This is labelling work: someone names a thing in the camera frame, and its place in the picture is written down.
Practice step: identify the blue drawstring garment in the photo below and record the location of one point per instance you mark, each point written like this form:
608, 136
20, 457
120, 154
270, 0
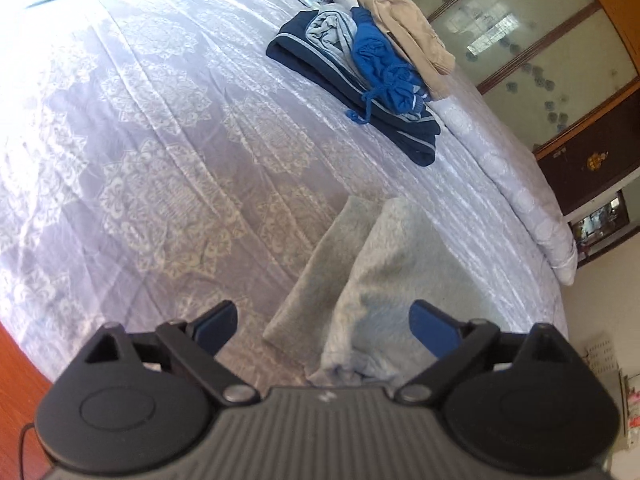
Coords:
392, 81

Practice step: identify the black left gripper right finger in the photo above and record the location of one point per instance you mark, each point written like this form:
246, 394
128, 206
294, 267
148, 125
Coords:
459, 348

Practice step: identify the beige folded garment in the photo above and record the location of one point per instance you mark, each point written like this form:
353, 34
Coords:
415, 40

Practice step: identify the navy striped folded garment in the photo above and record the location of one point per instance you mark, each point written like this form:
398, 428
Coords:
290, 47

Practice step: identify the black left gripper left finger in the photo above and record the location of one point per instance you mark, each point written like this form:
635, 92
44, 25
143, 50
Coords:
191, 347

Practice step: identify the dark brown wooden door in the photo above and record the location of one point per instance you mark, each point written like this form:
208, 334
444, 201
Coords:
586, 174

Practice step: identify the grey folded garment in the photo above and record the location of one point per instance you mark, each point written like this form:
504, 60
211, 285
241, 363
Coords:
333, 31

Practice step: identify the wooden wardrobe with glass doors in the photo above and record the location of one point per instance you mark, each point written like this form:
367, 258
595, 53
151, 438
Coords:
541, 65

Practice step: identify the lavender patterned bedspread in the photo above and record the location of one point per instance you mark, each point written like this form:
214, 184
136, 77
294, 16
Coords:
155, 161

